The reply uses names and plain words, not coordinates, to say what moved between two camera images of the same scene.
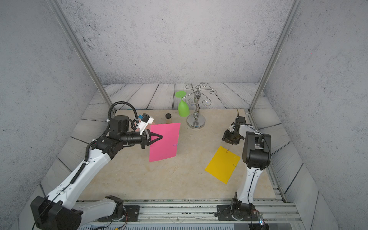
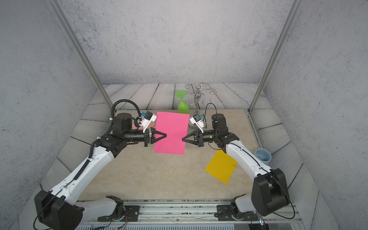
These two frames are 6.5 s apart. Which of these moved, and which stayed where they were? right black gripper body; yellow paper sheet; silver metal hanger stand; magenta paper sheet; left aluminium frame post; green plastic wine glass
Moved: magenta paper sheet; right black gripper body
Stayed: green plastic wine glass; left aluminium frame post; silver metal hanger stand; yellow paper sheet
